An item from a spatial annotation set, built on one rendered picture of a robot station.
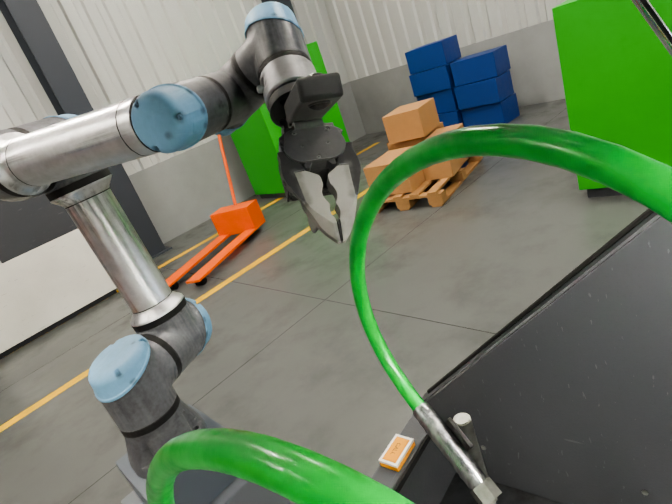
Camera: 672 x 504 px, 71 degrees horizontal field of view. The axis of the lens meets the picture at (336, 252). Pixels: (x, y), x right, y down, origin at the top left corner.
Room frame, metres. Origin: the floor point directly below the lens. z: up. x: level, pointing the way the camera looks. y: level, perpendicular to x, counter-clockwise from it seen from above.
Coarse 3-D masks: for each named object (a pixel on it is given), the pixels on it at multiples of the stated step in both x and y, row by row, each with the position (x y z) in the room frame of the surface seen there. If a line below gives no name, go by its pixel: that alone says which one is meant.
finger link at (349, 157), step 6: (348, 144) 0.55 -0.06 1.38; (348, 150) 0.55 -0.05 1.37; (342, 156) 0.54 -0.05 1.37; (348, 156) 0.54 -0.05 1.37; (354, 156) 0.54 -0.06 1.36; (336, 162) 0.55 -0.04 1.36; (342, 162) 0.54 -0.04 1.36; (348, 162) 0.54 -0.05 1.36; (354, 162) 0.54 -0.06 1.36; (354, 168) 0.53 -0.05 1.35; (360, 168) 0.53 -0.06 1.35; (354, 174) 0.52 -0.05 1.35; (354, 180) 0.52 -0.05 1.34; (354, 186) 0.51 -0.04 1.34
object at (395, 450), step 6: (396, 438) 0.53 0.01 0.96; (402, 438) 0.53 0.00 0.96; (396, 444) 0.52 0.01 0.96; (402, 444) 0.52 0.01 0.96; (414, 444) 0.52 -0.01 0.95; (390, 450) 0.52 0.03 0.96; (396, 450) 0.51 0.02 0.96; (402, 450) 0.51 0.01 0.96; (408, 450) 0.51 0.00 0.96; (384, 456) 0.51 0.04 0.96; (390, 456) 0.51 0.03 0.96; (396, 456) 0.50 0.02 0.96; (402, 462) 0.50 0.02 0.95; (390, 468) 0.50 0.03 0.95; (396, 468) 0.49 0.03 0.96
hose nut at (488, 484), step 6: (486, 480) 0.29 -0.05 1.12; (492, 480) 0.29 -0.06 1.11; (480, 486) 0.29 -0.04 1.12; (486, 486) 0.28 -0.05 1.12; (492, 486) 0.29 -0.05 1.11; (474, 492) 0.29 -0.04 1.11; (480, 492) 0.28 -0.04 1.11; (486, 492) 0.28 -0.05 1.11; (492, 492) 0.28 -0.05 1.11; (498, 492) 0.28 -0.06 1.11; (474, 498) 0.29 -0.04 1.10; (480, 498) 0.28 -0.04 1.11; (486, 498) 0.28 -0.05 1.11; (492, 498) 0.28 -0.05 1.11
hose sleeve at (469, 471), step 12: (420, 408) 0.35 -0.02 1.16; (432, 408) 0.35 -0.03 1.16; (420, 420) 0.34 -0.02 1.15; (432, 420) 0.34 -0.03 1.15; (432, 432) 0.33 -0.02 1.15; (444, 432) 0.33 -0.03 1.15; (444, 444) 0.32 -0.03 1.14; (456, 444) 0.32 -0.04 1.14; (456, 456) 0.31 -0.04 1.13; (468, 456) 0.31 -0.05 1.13; (456, 468) 0.30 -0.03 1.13; (468, 468) 0.30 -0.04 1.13; (468, 480) 0.29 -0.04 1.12; (480, 480) 0.29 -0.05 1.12
